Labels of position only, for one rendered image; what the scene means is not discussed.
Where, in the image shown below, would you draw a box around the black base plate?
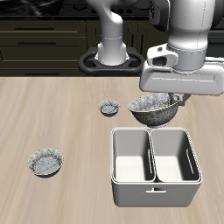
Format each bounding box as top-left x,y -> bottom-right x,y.
78,46 -> 146,74

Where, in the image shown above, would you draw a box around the medium grey speckled bowl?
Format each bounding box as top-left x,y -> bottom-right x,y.
27,148 -> 65,179

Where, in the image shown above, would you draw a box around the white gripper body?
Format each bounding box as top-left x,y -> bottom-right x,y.
138,56 -> 224,97

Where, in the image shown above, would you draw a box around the dark kitchen cupboards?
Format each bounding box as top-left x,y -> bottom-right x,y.
0,0 -> 224,78

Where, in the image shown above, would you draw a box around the small grey speckled bowl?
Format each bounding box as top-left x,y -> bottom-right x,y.
98,100 -> 122,117

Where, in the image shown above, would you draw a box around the white two-bin basket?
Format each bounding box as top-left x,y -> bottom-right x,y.
109,127 -> 203,208

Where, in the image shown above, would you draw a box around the large grey speckled bowl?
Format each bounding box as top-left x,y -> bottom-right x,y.
127,93 -> 182,128

